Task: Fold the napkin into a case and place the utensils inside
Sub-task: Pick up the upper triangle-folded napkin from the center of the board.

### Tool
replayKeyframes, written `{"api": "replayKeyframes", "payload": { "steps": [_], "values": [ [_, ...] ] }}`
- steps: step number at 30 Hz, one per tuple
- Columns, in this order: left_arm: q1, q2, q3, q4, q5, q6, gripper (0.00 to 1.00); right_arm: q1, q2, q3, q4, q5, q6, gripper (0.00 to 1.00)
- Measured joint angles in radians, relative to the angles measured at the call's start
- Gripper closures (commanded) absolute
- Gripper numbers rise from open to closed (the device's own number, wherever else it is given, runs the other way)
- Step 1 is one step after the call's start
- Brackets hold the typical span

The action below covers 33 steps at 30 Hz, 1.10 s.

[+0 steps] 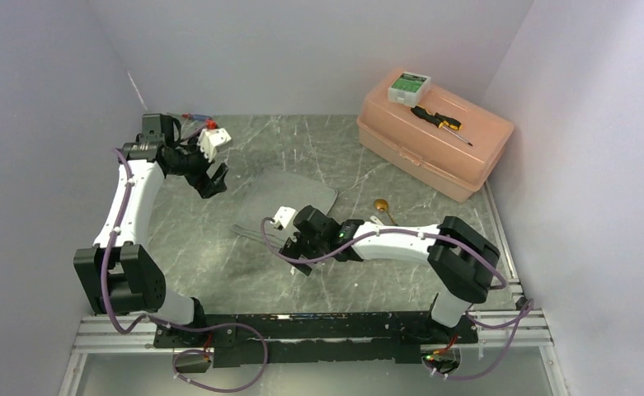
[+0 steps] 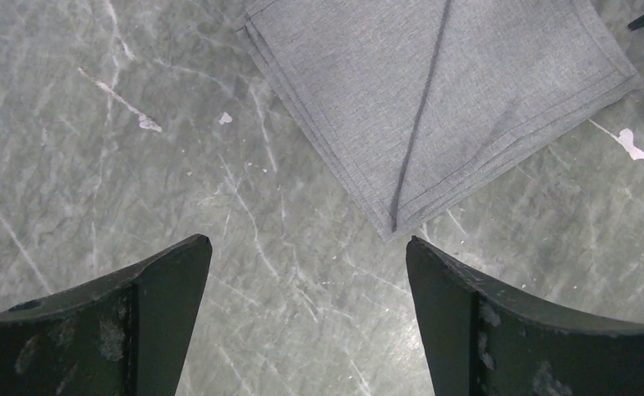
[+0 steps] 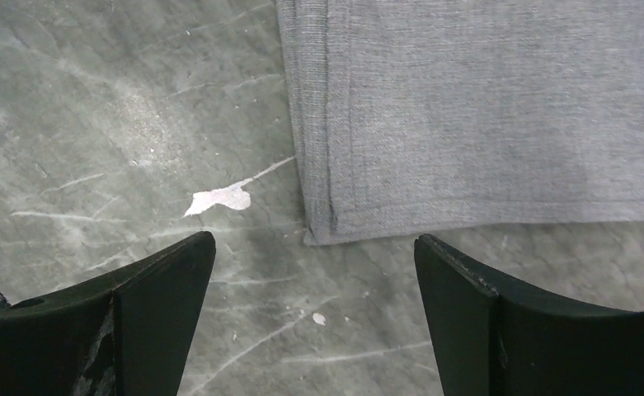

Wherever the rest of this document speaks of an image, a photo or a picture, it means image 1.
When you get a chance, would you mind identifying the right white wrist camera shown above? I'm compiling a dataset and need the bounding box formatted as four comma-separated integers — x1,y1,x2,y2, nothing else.
272,206,298,231

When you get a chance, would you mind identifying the gold spoon teal handle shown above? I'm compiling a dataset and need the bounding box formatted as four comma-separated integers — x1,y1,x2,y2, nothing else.
374,199,398,226

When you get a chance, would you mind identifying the pink plastic toolbox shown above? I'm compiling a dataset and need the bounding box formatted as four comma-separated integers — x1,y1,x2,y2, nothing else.
357,68,515,202

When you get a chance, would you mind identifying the red blue screwdriver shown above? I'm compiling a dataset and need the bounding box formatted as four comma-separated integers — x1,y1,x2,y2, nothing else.
181,113,212,122

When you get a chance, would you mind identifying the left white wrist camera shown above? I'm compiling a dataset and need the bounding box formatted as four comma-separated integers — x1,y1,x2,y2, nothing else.
195,120,233,162

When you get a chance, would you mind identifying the small green white box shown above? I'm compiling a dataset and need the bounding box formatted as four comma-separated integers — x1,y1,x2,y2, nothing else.
388,72,431,107

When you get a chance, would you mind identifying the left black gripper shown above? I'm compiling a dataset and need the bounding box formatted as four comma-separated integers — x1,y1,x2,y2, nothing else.
168,130,228,197

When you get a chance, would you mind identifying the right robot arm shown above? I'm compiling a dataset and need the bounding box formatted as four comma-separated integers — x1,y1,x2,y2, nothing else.
261,205,507,342

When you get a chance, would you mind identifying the aluminium rail frame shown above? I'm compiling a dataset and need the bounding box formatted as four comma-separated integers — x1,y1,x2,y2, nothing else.
59,309,570,395

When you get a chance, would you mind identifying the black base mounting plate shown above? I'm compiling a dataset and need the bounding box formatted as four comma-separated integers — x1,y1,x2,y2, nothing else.
153,311,478,368

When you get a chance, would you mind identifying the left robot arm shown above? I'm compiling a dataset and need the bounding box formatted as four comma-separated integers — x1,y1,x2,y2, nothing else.
73,113,231,347

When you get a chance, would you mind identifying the grey cloth napkin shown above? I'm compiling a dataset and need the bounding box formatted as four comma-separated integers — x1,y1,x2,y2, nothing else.
229,167,339,247

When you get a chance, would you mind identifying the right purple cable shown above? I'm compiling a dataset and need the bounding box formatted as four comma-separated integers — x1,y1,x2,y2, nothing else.
260,216,534,383

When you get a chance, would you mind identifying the black yellow screwdriver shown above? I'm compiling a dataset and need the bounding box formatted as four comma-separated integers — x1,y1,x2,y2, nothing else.
411,106,473,147

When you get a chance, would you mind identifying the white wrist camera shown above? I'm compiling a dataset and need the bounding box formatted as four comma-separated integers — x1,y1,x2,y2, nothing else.
272,206,298,231
195,120,233,162

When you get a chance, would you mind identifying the white ceramic spoon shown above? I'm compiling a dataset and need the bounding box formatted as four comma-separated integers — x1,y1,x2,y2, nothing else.
369,215,384,226

